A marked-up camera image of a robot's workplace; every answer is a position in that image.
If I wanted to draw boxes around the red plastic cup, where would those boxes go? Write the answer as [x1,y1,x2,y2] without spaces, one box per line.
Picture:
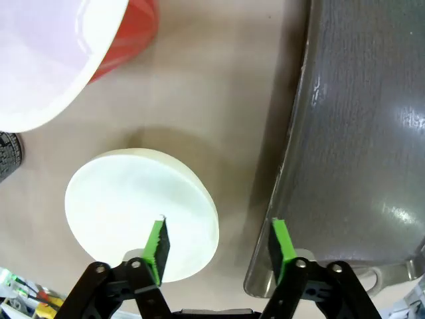
[0,0,159,134]

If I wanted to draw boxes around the yellow plastic object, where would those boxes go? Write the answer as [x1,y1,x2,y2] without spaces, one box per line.
[35,296,64,317]

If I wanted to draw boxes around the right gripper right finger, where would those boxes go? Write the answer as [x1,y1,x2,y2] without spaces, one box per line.
[262,217,383,319]

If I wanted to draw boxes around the black can with yellow top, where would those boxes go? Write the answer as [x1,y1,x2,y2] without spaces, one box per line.
[0,131,25,183]

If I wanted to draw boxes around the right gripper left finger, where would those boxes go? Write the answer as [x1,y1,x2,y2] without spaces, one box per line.
[58,218,173,319]

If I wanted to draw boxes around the dark brown serving tray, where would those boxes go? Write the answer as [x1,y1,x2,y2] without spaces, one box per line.
[244,0,425,298]

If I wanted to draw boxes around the white round bowl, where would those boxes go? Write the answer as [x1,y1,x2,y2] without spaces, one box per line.
[64,148,220,284]

